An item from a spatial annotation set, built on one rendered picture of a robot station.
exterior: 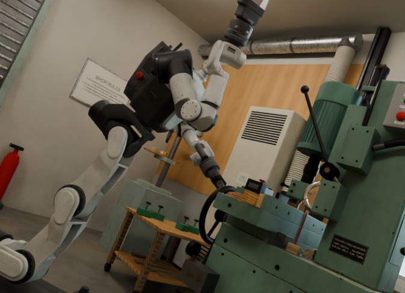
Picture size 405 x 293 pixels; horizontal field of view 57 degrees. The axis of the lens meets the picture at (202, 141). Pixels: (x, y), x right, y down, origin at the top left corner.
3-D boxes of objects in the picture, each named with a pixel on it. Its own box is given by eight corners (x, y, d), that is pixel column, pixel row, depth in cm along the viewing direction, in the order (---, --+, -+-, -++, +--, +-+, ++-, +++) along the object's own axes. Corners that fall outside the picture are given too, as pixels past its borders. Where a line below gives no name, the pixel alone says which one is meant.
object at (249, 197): (312, 232, 170) (315, 223, 171) (316, 234, 169) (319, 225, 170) (240, 200, 126) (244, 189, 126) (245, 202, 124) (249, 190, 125)
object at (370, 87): (363, 108, 155) (376, 72, 157) (382, 111, 150) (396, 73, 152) (357, 100, 149) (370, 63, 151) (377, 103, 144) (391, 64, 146)
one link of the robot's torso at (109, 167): (44, 203, 161) (110, 117, 163) (65, 205, 178) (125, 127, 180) (69, 225, 157) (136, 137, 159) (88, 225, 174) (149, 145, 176)
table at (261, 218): (267, 226, 190) (271, 215, 191) (322, 251, 169) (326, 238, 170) (193, 198, 146) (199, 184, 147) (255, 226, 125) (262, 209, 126)
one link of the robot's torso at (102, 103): (82, 112, 169) (111, 86, 169) (94, 119, 181) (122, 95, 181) (118, 157, 161) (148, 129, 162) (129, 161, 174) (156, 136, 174)
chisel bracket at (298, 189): (291, 201, 159) (298, 182, 160) (322, 212, 150) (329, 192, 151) (284, 197, 154) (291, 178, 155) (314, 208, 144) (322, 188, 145)
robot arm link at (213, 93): (222, 73, 130) (204, 124, 127) (233, 87, 139) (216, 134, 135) (197, 71, 136) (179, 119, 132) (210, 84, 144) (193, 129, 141)
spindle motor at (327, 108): (305, 158, 168) (329, 96, 172) (343, 167, 156) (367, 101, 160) (288, 144, 156) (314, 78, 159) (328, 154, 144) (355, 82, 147)
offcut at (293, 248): (285, 250, 131) (288, 242, 131) (288, 251, 134) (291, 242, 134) (296, 255, 128) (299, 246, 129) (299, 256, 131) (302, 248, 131)
